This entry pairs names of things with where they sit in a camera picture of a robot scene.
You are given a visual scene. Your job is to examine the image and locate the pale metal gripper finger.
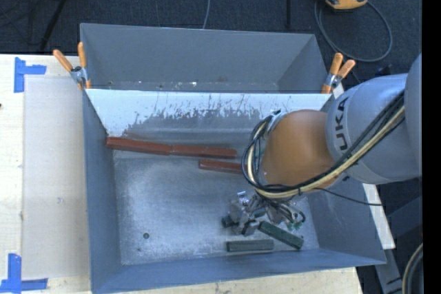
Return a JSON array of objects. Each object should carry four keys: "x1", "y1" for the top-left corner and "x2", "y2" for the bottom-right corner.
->
[
  {"x1": 231, "y1": 219, "x2": 260, "y2": 238},
  {"x1": 228, "y1": 191, "x2": 249, "y2": 220}
]

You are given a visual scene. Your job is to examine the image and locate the dark green flat block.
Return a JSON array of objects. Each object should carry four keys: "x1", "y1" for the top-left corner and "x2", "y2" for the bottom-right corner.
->
[
  {"x1": 225, "y1": 239, "x2": 276, "y2": 253},
  {"x1": 258, "y1": 220, "x2": 305, "y2": 250}
]

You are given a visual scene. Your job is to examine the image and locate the red-brown flat block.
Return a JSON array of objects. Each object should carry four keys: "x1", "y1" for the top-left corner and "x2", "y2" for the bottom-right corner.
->
[
  {"x1": 105, "y1": 136, "x2": 173, "y2": 156},
  {"x1": 198, "y1": 158, "x2": 245, "y2": 175},
  {"x1": 170, "y1": 144, "x2": 238, "y2": 160}
]

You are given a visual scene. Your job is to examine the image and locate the grey metal bin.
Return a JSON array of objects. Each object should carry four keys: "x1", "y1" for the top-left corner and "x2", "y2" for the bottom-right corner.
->
[{"x1": 79, "y1": 23, "x2": 387, "y2": 294}]

